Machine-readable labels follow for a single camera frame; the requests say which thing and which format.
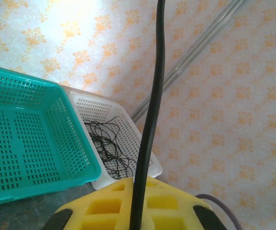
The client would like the thin black cable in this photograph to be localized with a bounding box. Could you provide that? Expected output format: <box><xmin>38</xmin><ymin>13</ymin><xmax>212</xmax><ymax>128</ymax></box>
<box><xmin>130</xmin><ymin>0</ymin><xmax>167</xmax><ymax>230</ymax></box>

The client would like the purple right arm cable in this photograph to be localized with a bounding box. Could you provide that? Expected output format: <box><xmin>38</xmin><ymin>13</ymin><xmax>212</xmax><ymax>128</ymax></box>
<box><xmin>195</xmin><ymin>193</ymin><xmax>241</xmax><ymax>230</ymax></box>

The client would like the white plastic basket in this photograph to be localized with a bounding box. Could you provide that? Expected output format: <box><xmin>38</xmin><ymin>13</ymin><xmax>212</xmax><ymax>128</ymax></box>
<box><xmin>67</xmin><ymin>91</ymin><xmax>163</xmax><ymax>191</ymax></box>

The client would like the black cable bundle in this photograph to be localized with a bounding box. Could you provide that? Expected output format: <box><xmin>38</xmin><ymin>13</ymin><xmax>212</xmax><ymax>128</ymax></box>
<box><xmin>84</xmin><ymin>116</ymin><xmax>138</xmax><ymax>180</ymax></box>

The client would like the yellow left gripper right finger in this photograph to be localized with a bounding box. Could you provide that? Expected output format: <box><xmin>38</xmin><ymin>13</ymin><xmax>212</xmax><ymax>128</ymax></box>
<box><xmin>141</xmin><ymin>176</ymin><xmax>228</xmax><ymax>230</ymax></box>

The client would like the teal plastic basket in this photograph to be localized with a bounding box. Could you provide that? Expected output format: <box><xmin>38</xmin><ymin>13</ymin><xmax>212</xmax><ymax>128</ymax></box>
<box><xmin>0</xmin><ymin>63</ymin><xmax>102</xmax><ymax>208</ymax></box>

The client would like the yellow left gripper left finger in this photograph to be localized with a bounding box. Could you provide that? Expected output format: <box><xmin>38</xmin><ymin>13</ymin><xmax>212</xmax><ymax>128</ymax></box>
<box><xmin>41</xmin><ymin>177</ymin><xmax>138</xmax><ymax>230</ymax></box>

